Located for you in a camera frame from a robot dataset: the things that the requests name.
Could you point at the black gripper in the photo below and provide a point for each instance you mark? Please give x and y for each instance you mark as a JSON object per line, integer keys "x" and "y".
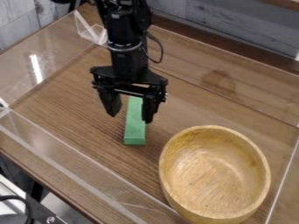
{"x": 129, "y": 77}

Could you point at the green rectangular block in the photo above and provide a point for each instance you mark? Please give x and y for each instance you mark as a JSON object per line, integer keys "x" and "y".
{"x": 135, "y": 125}

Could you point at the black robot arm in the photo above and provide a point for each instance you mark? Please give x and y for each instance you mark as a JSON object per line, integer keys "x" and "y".
{"x": 127, "y": 19}

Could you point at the brown wooden bowl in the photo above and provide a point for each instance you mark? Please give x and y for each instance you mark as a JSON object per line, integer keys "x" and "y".
{"x": 215, "y": 175}

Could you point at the clear acrylic tray wall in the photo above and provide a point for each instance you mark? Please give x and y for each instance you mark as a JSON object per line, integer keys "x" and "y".
{"x": 66, "y": 142}

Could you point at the clear acrylic corner bracket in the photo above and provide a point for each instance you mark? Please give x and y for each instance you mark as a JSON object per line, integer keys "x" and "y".
{"x": 94, "y": 33}

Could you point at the black metal bracket with bolt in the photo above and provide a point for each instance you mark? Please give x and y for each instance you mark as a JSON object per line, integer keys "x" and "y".
{"x": 42, "y": 214}

